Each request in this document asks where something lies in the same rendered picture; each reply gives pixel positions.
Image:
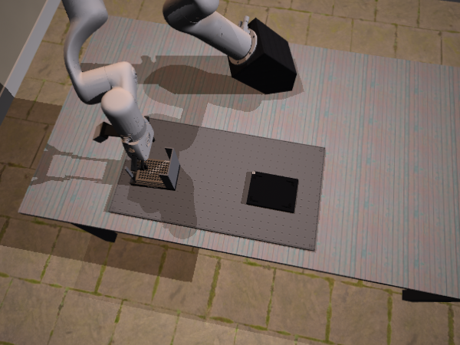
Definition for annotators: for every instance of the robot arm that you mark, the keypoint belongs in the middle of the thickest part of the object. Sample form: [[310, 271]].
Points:
[[116, 84]]

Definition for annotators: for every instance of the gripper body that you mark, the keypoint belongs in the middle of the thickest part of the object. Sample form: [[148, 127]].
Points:
[[141, 147]]

